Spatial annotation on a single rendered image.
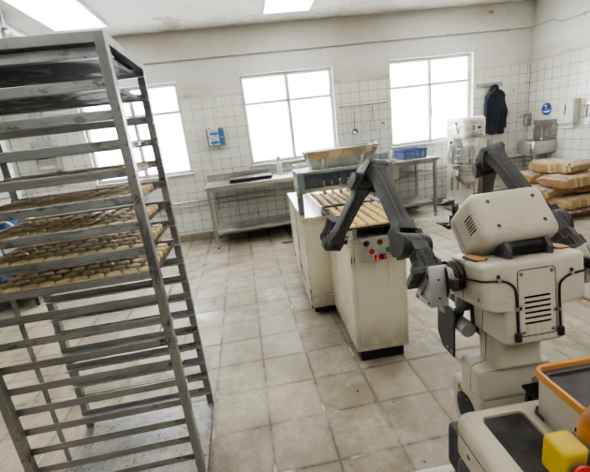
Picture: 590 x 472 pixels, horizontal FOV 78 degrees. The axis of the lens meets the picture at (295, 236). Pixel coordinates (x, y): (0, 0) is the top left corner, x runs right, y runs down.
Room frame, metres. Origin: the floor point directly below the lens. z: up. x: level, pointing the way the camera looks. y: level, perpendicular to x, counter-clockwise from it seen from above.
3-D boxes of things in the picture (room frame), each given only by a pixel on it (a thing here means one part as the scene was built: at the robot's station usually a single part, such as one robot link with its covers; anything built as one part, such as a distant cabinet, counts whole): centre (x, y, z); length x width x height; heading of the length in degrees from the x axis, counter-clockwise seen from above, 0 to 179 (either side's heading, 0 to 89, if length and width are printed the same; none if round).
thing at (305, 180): (2.89, -0.41, 1.01); 0.72 x 0.33 x 0.34; 94
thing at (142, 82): (1.66, 0.55, 0.97); 0.03 x 0.03 x 1.70; 7
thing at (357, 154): (2.89, -0.41, 1.25); 0.56 x 0.29 x 0.14; 94
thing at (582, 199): (4.68, -3.72, 0.19); 0.72 x 0.42 x 0.15; 101
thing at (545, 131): (5.83, -4.00, 0.93); 0.99 x 0.38 x 1.09; 7
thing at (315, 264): (3.36, -0.38, 0.42); 1.28 x 0.72 x 0.84; 4
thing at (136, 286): (1.59, 0.85, 0.87); 0.64 x 0.03 x 0.03; 97
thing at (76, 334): (1.20, 0.80, 0.87); 0.64 x 0.03 x 0.03; 97
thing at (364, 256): (2.02, -0.48, 0.77); 0.24 x 0.04 x 0.14; 94
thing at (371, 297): (2.38, -0.45, 0.45); 0.70 x 0.34 x 0.90; 4
